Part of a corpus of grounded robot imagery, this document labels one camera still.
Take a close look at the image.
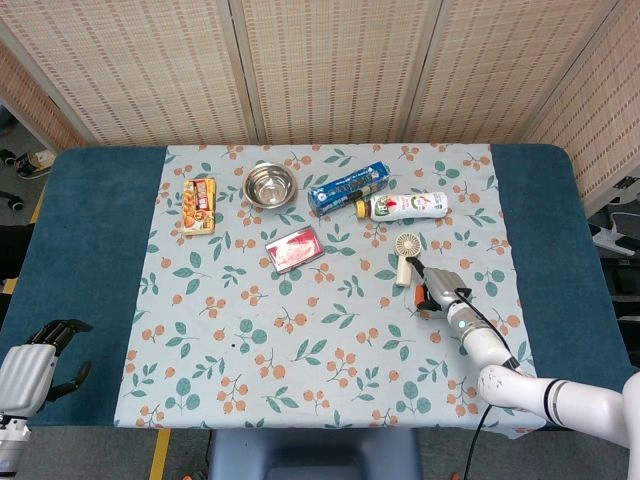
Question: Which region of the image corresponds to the white floor device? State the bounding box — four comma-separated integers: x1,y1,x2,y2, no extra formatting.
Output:
16,151,55,177

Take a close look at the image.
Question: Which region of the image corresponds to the small white handheld fan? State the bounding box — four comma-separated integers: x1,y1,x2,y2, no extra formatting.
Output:
392,231,424,288

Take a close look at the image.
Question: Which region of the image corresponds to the blue table cover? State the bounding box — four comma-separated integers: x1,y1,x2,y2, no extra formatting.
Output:
0,144,640,432

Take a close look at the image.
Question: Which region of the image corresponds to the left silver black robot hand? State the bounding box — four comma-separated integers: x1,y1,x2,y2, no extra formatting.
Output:
0,318,95,417

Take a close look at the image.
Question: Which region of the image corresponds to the white power strip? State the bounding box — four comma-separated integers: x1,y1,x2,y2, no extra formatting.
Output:
591,211,640,259

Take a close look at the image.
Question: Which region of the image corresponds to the stainless steel bowl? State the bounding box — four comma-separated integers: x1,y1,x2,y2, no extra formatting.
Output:
242,162,297,211

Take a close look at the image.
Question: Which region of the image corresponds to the black chair caster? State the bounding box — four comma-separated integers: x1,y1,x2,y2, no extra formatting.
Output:
0,188,26,212

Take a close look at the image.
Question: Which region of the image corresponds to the woven bamboo folding screen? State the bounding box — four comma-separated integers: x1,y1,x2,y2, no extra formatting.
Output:
0,0,640,214

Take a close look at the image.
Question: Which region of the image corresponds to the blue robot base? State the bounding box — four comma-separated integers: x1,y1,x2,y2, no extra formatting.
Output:
207,428,424,480

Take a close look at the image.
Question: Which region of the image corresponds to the white drink bottle yellow cap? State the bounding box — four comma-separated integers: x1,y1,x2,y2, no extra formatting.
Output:
355,191,449,222

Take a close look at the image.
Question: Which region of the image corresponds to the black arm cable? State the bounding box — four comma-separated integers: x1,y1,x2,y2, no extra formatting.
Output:
452,287,524,480

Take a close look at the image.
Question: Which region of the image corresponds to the long blue cardboard box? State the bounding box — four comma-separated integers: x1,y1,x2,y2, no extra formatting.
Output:
307,160,392,218

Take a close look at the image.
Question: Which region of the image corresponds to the floral orange fruit tablecloth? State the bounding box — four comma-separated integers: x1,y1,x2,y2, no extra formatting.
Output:
113,142,549,437

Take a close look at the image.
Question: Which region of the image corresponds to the yellow snack box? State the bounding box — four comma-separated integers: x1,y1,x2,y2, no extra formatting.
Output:
180,177,218,237

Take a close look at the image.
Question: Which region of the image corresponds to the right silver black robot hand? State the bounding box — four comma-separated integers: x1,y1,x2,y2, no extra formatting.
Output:
404,256,473,320

